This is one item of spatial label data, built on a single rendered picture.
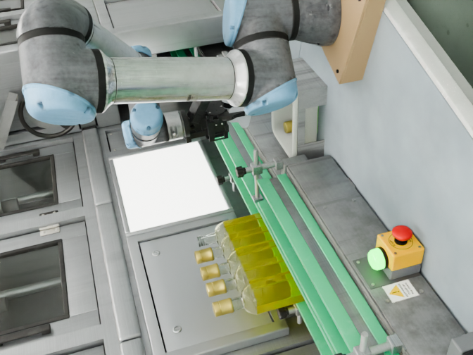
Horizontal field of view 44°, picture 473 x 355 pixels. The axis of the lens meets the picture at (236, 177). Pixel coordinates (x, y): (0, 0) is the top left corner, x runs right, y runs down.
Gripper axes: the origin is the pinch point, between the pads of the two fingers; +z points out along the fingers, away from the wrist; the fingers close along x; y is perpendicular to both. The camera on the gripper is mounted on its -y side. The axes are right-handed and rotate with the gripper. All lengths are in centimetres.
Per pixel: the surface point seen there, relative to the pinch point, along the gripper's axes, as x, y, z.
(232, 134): -20.8, 22.5, -0.8
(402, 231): 56, 2, 12
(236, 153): -9.7, 22.3, -3.1
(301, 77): 4.1, -6.9, 11.9
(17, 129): -73, 36, -70
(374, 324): 67, 14, 1
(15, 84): -73, 17, -66
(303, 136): 10.2, 7.1, 10.3
